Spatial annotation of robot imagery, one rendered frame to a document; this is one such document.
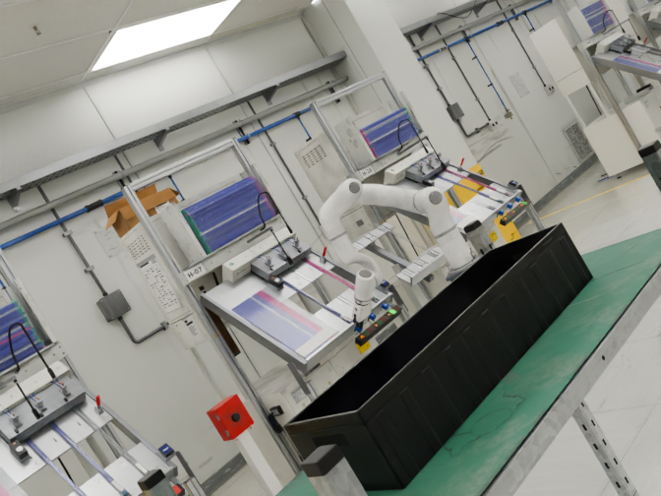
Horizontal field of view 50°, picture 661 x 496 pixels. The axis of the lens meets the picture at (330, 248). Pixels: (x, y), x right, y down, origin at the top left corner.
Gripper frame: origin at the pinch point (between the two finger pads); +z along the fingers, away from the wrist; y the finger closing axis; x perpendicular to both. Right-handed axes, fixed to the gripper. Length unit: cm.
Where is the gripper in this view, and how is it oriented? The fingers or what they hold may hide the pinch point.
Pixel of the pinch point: (359, 324)
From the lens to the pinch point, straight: 349.1
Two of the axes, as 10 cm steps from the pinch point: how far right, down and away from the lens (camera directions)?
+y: 6.4, -4.2, 6.4
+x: -7.7, -4.2, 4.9
